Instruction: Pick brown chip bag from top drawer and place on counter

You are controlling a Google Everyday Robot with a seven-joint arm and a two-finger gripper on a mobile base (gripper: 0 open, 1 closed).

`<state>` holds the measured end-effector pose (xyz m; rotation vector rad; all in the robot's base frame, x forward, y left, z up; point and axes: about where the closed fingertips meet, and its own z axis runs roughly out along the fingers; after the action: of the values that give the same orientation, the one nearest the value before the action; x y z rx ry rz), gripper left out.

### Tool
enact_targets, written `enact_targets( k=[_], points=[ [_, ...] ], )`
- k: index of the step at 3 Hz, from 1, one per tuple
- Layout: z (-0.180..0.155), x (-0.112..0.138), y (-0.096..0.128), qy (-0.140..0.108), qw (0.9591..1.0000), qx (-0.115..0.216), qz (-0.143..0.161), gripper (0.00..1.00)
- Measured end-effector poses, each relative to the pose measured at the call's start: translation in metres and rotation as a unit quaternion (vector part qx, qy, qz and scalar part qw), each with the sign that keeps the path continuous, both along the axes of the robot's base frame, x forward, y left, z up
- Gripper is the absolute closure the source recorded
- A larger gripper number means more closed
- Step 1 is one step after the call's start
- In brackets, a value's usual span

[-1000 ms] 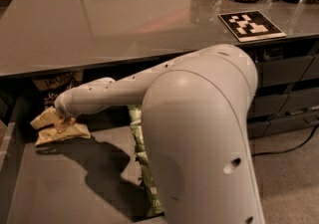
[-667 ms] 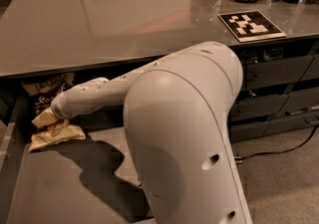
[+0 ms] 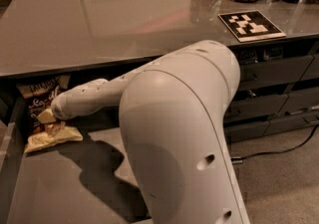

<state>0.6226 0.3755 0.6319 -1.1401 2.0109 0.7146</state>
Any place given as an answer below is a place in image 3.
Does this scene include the brown chip bag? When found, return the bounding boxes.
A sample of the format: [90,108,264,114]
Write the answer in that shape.
[16,75,83,153]

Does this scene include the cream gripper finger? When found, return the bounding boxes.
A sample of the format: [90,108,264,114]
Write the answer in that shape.
[37,108,57,123]

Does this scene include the black power cable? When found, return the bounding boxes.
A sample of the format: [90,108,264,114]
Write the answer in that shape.
[241,123,319,162]

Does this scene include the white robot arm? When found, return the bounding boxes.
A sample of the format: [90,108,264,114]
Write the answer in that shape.
[51,40,250,224]

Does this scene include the dark snack bag in drawer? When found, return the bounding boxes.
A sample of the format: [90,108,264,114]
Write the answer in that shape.
[237,49,258,65]

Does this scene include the upper right grey drawer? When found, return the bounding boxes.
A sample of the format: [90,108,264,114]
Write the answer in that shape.
[238,55,313,91]

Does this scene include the middle right grey drawer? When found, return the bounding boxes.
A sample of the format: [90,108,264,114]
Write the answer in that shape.
[224,94,288,122]

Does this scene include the open grey top drawer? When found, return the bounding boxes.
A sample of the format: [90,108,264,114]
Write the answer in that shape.
[0,67,158,224]

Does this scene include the far right lower grey drawer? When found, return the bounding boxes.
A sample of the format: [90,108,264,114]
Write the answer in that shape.
[265,111,319,135]

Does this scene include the grey power strip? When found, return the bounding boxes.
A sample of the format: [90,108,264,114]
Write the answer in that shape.
[230,156,243,164]

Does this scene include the black white fiducial marker tile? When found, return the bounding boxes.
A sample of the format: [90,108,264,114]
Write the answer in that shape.
[218,10,286,43]

